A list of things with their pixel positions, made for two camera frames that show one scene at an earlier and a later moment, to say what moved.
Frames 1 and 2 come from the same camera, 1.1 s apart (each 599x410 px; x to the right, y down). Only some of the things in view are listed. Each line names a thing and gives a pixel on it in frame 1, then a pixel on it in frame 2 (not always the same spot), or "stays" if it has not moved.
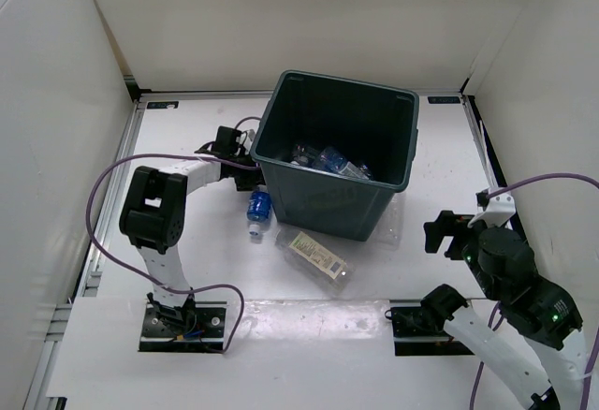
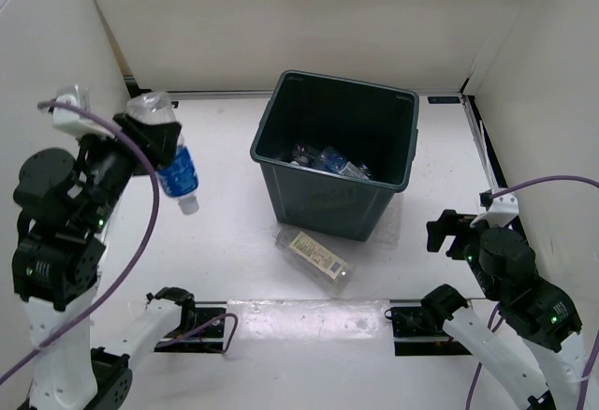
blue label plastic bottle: (258, 210) -> (178, 177)
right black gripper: (447, 224) stays
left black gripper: (249, 184) -> (163, 136)
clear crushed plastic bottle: (390, 234) stays
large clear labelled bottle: (314, 259) stays
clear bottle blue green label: (330, 159) stays
